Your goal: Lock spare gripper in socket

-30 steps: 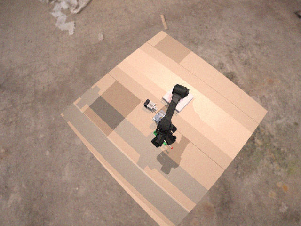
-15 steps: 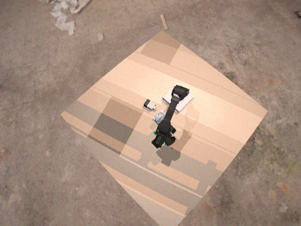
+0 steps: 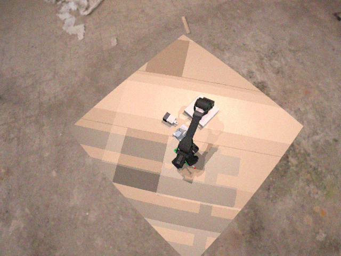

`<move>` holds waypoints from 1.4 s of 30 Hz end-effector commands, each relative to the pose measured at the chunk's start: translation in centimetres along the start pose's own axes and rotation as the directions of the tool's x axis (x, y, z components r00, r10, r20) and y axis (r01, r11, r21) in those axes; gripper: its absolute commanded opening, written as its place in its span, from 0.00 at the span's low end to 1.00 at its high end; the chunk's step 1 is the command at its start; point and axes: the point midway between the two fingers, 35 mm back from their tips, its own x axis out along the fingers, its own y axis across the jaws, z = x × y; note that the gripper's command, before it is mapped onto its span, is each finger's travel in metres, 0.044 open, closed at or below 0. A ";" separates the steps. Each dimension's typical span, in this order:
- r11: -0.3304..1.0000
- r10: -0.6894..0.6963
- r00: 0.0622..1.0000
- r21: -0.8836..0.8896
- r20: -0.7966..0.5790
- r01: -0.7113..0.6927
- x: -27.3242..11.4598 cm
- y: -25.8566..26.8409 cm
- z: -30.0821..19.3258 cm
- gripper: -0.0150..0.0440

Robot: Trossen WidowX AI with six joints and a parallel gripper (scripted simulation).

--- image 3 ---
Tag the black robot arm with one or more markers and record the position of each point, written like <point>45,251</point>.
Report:
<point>185,145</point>

